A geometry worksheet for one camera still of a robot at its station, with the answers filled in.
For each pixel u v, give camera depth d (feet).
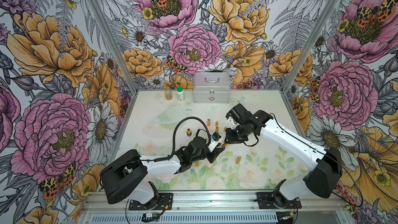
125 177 1.43
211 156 2.39
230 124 2.37
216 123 3.29
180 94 3.64
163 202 2.41
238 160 2.78
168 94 3.74
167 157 1.85
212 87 3.47
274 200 2.21
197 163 2.82
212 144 2.34
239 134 2.13
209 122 3.28
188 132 3.09
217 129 3.14
